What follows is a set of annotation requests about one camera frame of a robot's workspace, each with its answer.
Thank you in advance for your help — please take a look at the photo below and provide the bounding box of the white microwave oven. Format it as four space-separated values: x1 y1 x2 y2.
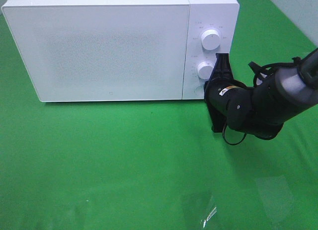
1 0 239 100

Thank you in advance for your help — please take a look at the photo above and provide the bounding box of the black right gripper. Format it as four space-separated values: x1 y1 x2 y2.
204 53 247 101

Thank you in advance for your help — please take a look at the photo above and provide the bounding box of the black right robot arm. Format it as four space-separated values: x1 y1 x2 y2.
204 50 318 140

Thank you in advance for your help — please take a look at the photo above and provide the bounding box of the round door release button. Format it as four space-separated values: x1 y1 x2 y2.
194 84 204 96

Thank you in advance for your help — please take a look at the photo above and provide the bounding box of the white round knob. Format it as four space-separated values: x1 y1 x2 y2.
201 29 221 51
197 62 214 79

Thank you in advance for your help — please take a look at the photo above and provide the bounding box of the black camera cable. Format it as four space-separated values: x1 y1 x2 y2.
222 56 309 146

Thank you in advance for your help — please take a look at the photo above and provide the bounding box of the white microwave door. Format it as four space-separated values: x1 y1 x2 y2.
3 5 189 102

